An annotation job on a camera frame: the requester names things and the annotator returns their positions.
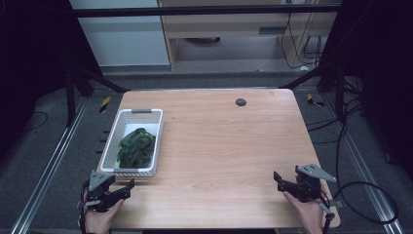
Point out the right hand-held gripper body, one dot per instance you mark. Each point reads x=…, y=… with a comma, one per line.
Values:
x=308, y=185

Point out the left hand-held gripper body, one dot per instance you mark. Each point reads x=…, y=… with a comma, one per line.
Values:
x=97, y=182

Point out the dark green cloth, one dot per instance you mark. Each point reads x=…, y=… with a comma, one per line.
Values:
x=136, y=148

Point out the white plastic basket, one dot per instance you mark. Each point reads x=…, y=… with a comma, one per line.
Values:
x=128, y=117

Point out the person's right hand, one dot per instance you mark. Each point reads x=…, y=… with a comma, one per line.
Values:
x=310, y=216

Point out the person's left hand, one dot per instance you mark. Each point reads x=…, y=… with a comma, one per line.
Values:
x=99, y=222

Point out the yellow black floor tape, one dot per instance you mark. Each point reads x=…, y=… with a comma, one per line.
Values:
x=313, y=100
x=105, y=104

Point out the dark round table grommet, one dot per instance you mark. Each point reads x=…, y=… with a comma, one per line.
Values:
x=241, y=102

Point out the black metal stand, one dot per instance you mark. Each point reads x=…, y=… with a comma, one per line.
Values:
x=339, y=94
x=70, y=97

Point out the dark curtain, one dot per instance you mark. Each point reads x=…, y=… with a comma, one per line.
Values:
x=383, y=65
x=29, y=65

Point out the white cabinet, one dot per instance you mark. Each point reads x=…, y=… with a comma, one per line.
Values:
x=126, y=42

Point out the light wooden desk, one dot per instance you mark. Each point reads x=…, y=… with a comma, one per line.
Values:
x=227, y=22

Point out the aluminium floor rail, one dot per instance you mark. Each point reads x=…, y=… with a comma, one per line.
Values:
x=52, y=162
x=363, y=169

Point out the black horizontal frame bar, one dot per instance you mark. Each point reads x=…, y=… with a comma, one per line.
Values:
x=201, y=10

